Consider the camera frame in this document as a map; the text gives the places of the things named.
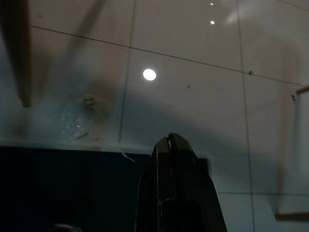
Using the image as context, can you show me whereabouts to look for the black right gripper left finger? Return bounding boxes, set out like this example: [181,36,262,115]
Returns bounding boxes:
[134,136,173,232]

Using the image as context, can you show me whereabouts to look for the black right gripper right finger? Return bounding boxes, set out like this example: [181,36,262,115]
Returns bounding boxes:
[164,132,228,232]

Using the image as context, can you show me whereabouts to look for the black floor mat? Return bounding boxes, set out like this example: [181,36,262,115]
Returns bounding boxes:
[0,145,211,232]

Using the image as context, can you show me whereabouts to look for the clear crumpled plastic wrapper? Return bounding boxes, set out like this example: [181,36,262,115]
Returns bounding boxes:
[56,93,111,141]

